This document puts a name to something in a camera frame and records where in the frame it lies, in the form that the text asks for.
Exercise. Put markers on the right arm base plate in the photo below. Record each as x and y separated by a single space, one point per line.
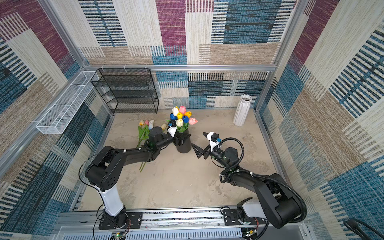
232 218

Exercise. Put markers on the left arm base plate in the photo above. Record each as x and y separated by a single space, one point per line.
132 220

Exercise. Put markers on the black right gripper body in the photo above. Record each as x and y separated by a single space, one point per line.
207 151

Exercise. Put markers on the orange tulip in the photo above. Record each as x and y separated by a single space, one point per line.
188 114

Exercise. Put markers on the black tapered vase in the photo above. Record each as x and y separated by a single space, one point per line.
186 146

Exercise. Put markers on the white ribbed vase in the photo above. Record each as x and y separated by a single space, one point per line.
242 110

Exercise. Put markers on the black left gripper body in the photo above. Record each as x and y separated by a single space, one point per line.
176 142

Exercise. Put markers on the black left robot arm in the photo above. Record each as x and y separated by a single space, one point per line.
105 169

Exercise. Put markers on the aluminium front rail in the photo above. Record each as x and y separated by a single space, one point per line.
153 219

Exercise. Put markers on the white mesh wall basket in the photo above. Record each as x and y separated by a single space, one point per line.
58 117

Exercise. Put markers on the light pink tulip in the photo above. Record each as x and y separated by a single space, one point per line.
192 121

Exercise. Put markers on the pink tulip on table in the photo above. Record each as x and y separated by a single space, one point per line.
146 130

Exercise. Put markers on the black wire shelf rack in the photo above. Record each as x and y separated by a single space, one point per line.
127 90

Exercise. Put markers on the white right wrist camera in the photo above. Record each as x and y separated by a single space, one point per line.
214 139

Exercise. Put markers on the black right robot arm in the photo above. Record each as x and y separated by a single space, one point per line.
280 203

